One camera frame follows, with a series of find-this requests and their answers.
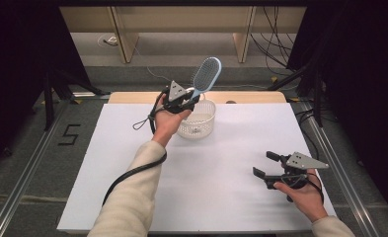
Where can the white plastic basket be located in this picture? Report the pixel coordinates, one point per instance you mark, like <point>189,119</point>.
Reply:
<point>199,123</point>

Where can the light wooden table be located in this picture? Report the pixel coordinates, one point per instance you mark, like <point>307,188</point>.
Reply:
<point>135,97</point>

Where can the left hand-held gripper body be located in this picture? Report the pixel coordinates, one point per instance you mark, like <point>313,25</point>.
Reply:
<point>176,92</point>

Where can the person's right hand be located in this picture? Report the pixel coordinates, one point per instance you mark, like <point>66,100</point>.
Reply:
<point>306,199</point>

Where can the person's left hand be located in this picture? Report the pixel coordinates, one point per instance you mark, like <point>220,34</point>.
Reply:
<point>167,123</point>

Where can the round floor socket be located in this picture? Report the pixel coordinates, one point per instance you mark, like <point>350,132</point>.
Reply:
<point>107,40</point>

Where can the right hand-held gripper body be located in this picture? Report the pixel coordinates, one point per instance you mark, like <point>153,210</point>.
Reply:
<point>301,161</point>

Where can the aluminium floor rail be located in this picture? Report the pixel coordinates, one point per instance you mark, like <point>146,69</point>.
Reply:
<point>27,177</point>
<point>343,177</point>

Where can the black curtain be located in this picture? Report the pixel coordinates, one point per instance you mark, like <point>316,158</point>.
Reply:
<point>362,82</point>
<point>14,65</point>

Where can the white board sheet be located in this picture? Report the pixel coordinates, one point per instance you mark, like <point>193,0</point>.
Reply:
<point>214,184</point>

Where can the beige wooden desk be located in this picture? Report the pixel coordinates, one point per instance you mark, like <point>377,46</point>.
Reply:
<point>181,19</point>

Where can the black metal stand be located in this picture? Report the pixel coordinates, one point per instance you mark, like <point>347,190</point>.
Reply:
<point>48,98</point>
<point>317,98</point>

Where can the light blue hairbrush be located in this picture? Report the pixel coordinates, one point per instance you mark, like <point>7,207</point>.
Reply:
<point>206,74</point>

